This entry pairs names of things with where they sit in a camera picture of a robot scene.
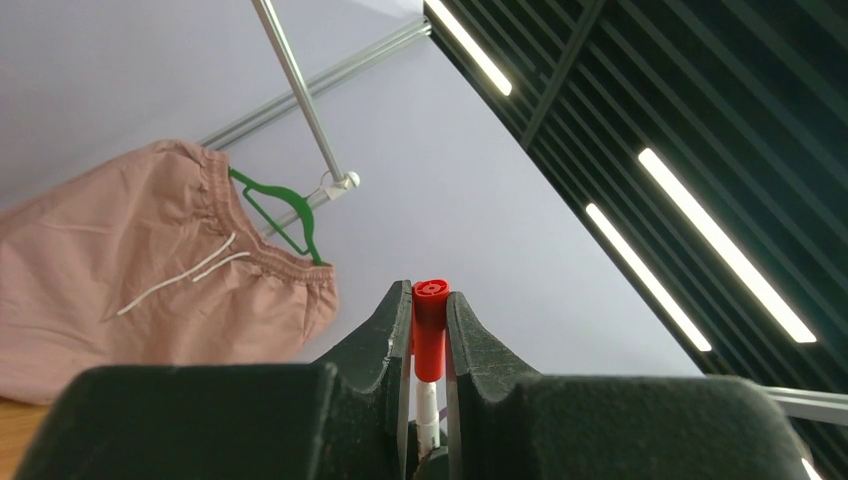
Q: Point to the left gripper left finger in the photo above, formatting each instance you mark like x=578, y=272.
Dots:
x=342, y=416

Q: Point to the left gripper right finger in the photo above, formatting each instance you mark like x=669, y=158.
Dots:
x=508, y=421

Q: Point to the red white marker pen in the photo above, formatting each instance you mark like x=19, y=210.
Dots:
x=427, y=418

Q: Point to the red marker cap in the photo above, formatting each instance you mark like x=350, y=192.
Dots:
x=429, y=317

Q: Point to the white metal clothes rack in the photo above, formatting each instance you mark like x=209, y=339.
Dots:
x=301, y=91

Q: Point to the pink shorts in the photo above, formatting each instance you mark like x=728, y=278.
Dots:
x=148, y=258

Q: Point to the green clothes hanger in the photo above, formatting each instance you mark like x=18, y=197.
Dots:
x=300, y=211

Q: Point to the grey aluminium corner post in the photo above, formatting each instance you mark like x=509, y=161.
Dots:
x=282, y=105

